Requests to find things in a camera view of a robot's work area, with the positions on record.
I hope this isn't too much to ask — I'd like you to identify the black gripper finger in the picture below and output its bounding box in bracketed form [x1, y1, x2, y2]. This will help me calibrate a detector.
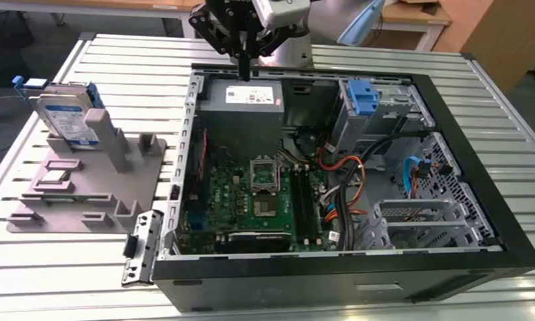
[188, 5, 247, 82]
[244, 13, 307, 82]

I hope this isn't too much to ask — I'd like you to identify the hard disk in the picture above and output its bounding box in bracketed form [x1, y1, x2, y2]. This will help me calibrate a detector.
[12, 76, 117, 150]

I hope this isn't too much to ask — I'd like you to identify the blue data wire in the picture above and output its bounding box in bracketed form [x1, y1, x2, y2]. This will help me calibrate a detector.
[402, 156, 429, 201]

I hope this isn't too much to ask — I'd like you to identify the grey metal disk bay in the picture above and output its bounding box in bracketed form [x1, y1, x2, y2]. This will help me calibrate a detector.
[372, 199, 483, 250]

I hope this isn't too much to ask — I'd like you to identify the white framed wooden desk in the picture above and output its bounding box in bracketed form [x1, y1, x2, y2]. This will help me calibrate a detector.
[370, 0, 454, 51]
[0, 0, 206, 38]

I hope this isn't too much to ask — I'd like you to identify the blue plastic drive latch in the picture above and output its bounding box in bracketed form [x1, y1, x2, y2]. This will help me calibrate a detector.
[347, 79, 379, 116]

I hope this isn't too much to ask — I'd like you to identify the grey power supply unit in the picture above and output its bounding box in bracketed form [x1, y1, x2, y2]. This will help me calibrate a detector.
[195, 78, 287, 158]

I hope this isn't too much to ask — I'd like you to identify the silver optical drive cage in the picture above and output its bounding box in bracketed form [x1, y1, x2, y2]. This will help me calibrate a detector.
[330, 76, 434, 154]

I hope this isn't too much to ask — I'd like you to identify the metal socket cover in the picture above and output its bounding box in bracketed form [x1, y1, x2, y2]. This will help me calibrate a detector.
[248, 158, 282, 195]

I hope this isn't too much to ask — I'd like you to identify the black RAM slot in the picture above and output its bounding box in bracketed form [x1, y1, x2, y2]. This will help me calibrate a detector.
[292, 164, 311, 244]

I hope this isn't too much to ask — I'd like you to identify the green motherboard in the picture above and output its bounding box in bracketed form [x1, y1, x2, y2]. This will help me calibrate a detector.
[178, 163, 340, 255]

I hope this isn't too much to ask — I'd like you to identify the CPU socket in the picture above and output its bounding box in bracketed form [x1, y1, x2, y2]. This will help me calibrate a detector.
[251, 195, 283, 219]

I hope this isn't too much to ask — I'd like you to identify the wooden cabinet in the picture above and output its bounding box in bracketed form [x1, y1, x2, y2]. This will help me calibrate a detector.
[434, 0, 535, 94]

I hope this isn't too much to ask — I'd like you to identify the grey parts rack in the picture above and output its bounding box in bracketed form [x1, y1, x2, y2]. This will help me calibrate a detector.
[7, 110, 168, 235]

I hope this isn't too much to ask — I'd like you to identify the silver CPU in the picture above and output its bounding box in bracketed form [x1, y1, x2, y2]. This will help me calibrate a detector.
[41, 170, 71, 183]

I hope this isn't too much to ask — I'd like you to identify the black graphics card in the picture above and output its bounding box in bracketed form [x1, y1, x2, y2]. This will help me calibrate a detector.
[214, 230, 294, 255]

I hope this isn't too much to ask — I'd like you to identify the black open PC case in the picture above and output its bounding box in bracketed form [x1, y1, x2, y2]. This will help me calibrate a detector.
[151, 62, 535, 314]

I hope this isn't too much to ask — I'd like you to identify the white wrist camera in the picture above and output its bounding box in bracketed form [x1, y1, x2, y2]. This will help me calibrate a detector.
[252, 0, 312, 30]

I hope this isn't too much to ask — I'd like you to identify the thin red wire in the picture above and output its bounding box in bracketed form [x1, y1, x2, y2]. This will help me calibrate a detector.
[195, 128, 210, 188]

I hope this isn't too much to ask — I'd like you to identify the orange wire bundle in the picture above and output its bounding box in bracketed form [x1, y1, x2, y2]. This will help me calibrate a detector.
[316, 155, 370, 221]

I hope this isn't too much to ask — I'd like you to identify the black cable bundle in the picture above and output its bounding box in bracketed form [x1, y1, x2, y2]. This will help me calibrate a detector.
[338, 130, 429, 251]

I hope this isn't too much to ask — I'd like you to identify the grey hinged slot bracket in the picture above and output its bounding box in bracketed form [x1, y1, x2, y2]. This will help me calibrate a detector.
[120, 209, 166, 288]

